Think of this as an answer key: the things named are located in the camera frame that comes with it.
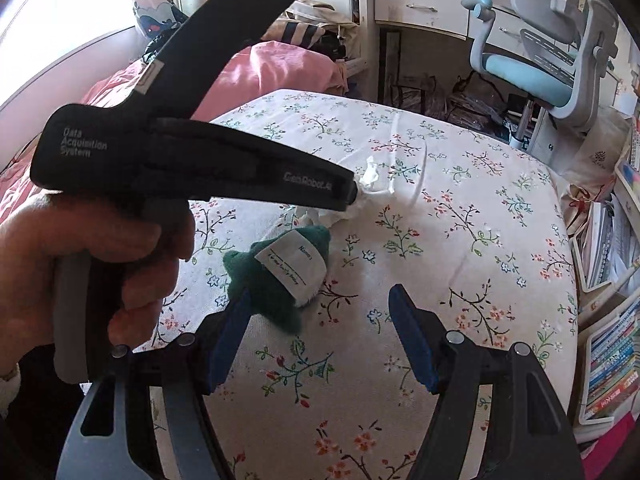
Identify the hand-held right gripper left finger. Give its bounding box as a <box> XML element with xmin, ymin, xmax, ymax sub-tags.
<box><xmin>65</xmin><ymin>287</ymin><xmax>253</xmax><ymax>480</ymax></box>

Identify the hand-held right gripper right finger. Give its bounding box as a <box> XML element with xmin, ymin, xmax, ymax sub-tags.
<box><xmin>388</xmin><ymin>284</ymin><xmax>586</xmax><ymax>480</ymax></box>

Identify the white tissue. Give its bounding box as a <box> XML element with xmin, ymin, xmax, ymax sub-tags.
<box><xmin>300</xmin><ymin>156</ymin><xmax>393</xmax><ymax>226</ymax></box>

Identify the green plush with white label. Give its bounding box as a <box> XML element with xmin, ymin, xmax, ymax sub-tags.
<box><xmin>222</xmin><ymin>225</ymin><xmax>332</xmax><ymax>335</ymax></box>

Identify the person's left hand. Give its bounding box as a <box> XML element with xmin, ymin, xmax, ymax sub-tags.
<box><xmin>0</xmin><ymin>194</ymin><xmax>196</xmax><ymax>377</ymax></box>

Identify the floral tablecloth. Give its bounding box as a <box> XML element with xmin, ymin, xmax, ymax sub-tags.
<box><xmin>112</xmin><ymin>89</ymin><xmax>581</xmax><ymax>480</ymax></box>

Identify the black plastic bag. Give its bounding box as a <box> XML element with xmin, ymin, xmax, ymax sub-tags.
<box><xmin>142</xmin><ymin>32</ymin><xmax>175</xmax><ymax>63</ymax></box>

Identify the pale curved headboard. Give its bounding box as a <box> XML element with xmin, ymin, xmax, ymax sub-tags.
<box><xmin>0</xmin><ymin>25</ymin><xmax>136</xmax><ymax>171</ymax></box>

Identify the blue whale print cushion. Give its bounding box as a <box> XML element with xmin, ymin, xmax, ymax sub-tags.
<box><xmin>135</xmin><ymin>2</ymin><xmax>188</xmax><ymax>36</ymax></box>

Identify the pink blanket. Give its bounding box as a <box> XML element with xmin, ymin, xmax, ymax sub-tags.
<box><xmin>0</xmin><ymin>40</ymin><xmax>346</xmax><ymax>241</ymax></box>

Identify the dark cloth bag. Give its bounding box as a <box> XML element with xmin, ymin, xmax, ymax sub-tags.
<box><xmin>312</xmin><ymin>35</ymin><xmax>348</xmax><ymax>59</ymax></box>

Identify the pink dark striped cloth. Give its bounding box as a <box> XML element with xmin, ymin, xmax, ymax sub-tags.
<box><xmin>262</xmin><ymin>19</ymin><xmax>326</xmax><ymax>50</ymax></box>

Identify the cream tote bag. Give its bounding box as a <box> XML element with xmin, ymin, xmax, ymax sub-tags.
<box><xmin>285</xmin><ymin>0</ymin><xmax>358</xmax><ymax>28</ymax></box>

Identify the white desk with drawers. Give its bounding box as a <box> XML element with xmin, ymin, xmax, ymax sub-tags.
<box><xmin>372</xmin><ymin>0</ymin><xmax>591</xmax><ymax>106</ymax></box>

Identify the row of colourful books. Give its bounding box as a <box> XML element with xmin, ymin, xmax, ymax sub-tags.
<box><xmin>585</xmin><ymin>300</ymin><xmax>640</xmax><ymax>418</ymax></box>

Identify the stack of white folders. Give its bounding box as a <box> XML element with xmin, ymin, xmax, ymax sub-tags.
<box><xmin>575</xmin><ymin>200</ymin><xmax>636</xmax><ymax>291</ymax></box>

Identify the pink shopping bag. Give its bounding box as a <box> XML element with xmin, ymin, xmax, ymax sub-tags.
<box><xmin>575</xmin><ymin>412</ymin><xmax>632</xmax><ymax>480</ymax></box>

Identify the white bag with tree logo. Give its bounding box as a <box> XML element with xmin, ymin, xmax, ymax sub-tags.
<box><xmin>570</xmin><ymin>110</ymin><xmax>633</xmax><ymax>186</ymax></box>

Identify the white bag with red handles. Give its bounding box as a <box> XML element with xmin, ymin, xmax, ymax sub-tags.
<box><xmin>560</xmin><ymin>180</ymin><xmax>596</xmax><ymax>241</ymax></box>

